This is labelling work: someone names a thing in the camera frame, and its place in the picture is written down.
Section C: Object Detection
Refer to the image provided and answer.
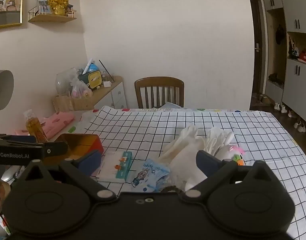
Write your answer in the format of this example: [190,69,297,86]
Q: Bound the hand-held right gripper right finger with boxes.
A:
[182,150,277,202]

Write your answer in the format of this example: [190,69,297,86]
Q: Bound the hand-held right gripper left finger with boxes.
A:
[18,150,116,202]

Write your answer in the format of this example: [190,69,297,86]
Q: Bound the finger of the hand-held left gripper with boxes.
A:
[43,142,69,159]

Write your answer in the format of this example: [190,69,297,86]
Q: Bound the red tin box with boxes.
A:
[47,133,105,171]

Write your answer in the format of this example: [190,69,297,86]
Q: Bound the large white gauze cloth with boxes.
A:
[158,125,206,191]

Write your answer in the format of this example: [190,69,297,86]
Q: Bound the small white gauze cloth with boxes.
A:
[205,127,235,156]

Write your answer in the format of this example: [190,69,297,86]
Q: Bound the colourful small toy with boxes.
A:
[215,144,246,167]

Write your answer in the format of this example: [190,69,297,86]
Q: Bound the white card packet teal edge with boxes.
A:
[96,151,133,183]

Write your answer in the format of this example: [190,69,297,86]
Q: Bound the pink printed folded cloth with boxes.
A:
[15,111,76,141]

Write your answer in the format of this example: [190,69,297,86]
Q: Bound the amber liquid plastic bottle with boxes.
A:
[23,109,49,143]

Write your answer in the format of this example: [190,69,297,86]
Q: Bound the colourful dotted white cloth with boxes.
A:
[68,106,271,137]

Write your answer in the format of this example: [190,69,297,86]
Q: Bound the wooden desk organizer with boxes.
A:
[52,94,94,112]

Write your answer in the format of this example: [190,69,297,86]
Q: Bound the black checked white tablecloth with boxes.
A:
[93,107,306,233]

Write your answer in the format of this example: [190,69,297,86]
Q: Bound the blue printed cloth pouch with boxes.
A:
[130,158,170,193]

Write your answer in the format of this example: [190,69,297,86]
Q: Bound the white round desk lamp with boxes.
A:
[0,70,14,111]

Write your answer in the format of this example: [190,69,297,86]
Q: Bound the plastic bag with pink items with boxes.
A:
[70,77,93,99]

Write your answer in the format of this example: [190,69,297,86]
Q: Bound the light blue paper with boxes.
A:
[162,102,184,109]

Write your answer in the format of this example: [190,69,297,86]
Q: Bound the clear glass dome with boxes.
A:
[55,68,80,97]

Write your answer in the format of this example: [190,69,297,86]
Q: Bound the white drawer cabinet wooden top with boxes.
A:
[92,76,128,111]

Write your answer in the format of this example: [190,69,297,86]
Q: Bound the yellow tissue box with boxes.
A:
[87,70,102,91]

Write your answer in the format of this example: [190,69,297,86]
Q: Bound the white tube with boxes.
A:
[83,58,93,74]

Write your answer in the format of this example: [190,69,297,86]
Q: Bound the thin dark reed stick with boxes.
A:
[99,60,116,82]

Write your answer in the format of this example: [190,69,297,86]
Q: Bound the wooden chair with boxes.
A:
[134,77,185,109]

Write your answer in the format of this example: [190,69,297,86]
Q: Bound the dark door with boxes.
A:
[249,0,267,111]

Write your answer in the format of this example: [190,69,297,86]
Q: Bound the dark helmet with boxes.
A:
[288,36,300,59]

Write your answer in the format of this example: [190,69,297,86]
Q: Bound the black hanging bag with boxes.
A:
[275,24,285,46]

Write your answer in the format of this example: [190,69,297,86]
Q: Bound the gold tree ornament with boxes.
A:
[48,0,70,16]

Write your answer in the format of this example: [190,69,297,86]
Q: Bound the grey hallway cabinet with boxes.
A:
[262,0,306,121]

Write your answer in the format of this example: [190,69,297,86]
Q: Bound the wooden wall shelf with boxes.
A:
[28,5,77,23]

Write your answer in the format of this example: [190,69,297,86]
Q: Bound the small photo frame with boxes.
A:
[36,0,52,14]

